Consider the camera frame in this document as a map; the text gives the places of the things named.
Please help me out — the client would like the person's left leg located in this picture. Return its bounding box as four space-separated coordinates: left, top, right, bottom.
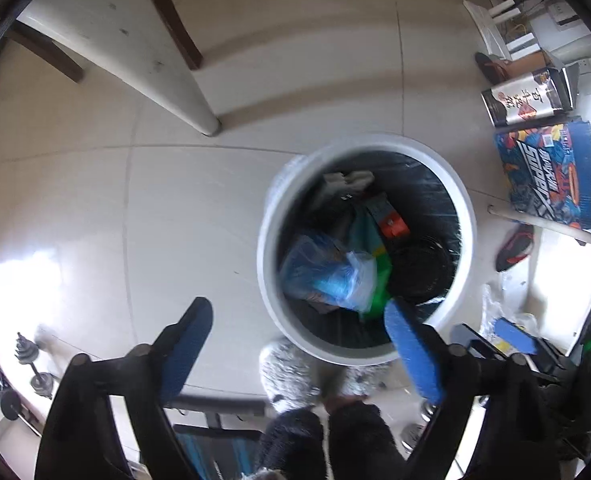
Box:
254 407 327 480

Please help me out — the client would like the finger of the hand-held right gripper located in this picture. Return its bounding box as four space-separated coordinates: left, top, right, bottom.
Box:
494 316 551 361
450 324 513 361

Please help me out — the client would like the black dumbbell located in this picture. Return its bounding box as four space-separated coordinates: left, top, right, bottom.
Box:
14 331 57 401

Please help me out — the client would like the white metal tube frame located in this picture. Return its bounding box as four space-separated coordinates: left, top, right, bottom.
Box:
486 202 591 262

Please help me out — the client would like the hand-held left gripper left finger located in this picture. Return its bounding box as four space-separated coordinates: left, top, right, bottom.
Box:
34 296 213 480

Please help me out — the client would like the white round waste bin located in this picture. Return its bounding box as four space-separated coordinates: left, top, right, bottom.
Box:
256 132 477 366

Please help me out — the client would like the black round lid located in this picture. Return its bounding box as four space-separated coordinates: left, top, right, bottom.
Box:
388 241 455 307

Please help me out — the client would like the black white tea box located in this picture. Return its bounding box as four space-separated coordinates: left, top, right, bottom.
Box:
480 66 585 129

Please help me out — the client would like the person's leg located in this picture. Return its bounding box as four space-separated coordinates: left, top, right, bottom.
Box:
325 400 407 480
254 407 327 480

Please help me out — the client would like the white router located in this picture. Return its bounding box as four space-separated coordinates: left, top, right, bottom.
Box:
463 0 543 61

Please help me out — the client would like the grey table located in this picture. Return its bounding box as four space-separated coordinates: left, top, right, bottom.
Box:
18 0 222 137

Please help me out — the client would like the dark wooden chair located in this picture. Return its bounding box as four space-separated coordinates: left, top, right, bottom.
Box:
0 0 241 108

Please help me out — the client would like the crumpled grey paper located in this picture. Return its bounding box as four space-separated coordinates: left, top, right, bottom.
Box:
322 170 376 200

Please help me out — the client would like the blue printed carton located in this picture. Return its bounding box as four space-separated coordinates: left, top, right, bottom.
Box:
494 119 591 231

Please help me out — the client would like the clear plastic wrap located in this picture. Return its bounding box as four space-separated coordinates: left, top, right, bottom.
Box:
479 282 540 348

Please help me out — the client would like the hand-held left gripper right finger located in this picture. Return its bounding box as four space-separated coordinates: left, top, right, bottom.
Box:
384 299 561 480

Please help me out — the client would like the black red shoe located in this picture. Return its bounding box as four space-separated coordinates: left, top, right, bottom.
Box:
495 224 535 274

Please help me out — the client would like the person's right leg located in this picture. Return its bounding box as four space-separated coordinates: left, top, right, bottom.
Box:
325 400 407 480

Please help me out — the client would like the black weight plate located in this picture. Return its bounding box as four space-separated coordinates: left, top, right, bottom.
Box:
0 386 43 436

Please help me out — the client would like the grey fuzzy slipper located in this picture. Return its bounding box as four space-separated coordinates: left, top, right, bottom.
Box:
258 338 327 414
338 361 395 402

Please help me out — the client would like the brown slipper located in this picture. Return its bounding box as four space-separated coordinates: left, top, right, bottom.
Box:
475 51 513 83

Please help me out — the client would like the blue green rice bag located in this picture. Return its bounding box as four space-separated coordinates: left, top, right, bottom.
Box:
279 210 395 322

